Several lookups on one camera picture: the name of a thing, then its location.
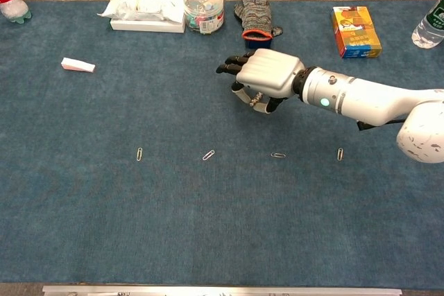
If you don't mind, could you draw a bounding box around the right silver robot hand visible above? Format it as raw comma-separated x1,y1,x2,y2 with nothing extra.
215,49,306,115

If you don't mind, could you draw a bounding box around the dark blue small box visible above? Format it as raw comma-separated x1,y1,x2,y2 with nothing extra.
245,34,273,50

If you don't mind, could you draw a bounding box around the grey knit glove orange cuff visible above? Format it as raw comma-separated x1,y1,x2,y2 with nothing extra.
234,0,284,41

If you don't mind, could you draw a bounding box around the clear jar of coloured clips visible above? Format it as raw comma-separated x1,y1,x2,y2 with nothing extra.
182,0,225,35

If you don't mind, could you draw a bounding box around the orange and blue carton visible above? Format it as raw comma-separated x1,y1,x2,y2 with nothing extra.
331,6,383,60

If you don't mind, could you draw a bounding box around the white flat box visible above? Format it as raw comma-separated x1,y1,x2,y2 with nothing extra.
110,18,187,34

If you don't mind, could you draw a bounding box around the white wet wipes pack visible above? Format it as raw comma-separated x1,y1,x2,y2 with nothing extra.
96,0,189,24

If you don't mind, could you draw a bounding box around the teal felt table mat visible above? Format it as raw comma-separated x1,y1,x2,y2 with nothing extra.
0,0,444,290

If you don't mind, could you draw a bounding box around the green label water bottle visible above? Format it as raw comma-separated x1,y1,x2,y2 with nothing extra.
411,0,444,49

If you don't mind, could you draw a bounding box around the white wedge block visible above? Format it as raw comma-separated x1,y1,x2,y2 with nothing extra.
60,57,96,74

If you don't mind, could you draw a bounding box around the aluminium rail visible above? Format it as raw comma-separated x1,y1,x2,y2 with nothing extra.
42,285,403,296

